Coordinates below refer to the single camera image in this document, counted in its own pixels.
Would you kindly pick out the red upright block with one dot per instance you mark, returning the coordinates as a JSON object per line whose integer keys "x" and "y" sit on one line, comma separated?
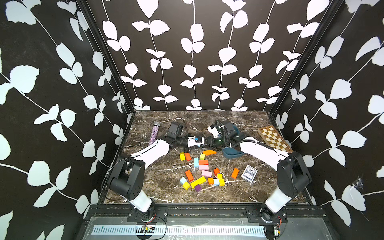
{"x": 187, "y": 156}

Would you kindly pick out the teal plastic tray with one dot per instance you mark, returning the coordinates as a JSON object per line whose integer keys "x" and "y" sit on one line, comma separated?
{"x": 232, "y": 150}

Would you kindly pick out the long orange block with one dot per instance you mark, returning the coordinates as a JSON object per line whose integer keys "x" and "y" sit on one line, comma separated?
{"x": 209, "y": 152}

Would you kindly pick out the orange lone block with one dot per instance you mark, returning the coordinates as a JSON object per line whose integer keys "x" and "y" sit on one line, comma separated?
{"x": 235, "y": 173}

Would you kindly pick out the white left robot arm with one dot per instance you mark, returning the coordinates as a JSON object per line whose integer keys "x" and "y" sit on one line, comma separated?
{"x": 126, "y": 177}

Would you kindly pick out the small yellow block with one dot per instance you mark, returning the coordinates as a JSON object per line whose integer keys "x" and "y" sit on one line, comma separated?
{"x": 186, "y": 185}

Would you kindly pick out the red flat block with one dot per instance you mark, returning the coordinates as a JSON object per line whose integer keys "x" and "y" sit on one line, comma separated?
{"x": 203, "y": 162}

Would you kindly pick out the pink block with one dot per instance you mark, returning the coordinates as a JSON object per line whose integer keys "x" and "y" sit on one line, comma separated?
{"x": 207, "y": 174}

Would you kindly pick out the wooden chessboard box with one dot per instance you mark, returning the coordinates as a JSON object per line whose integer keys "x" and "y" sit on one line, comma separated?
{"x": 272, "y": 137}

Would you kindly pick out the small light blue block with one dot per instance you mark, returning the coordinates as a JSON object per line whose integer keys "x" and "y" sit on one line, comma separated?
{"x": 183, "y": 180}

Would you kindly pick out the blue playing card deck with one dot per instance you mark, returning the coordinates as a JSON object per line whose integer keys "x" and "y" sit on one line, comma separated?
{"x": 249, "y": 174}

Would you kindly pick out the purple small block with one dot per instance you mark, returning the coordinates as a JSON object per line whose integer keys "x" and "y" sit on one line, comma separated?
{"x": 198, "y": 188}

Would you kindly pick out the tall light blue block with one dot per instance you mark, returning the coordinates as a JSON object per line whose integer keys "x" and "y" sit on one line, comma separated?
{"x": 196, "y": 162}

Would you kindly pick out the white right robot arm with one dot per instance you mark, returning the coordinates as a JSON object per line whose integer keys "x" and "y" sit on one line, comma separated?
{"x": 293, "y": 175}

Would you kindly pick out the long yellow block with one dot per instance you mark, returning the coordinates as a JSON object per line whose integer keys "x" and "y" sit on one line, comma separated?
{"x": 199, "y": 181}

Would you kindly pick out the orange upright block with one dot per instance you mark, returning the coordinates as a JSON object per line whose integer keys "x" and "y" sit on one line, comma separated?
{"x": 189, "y": 176}

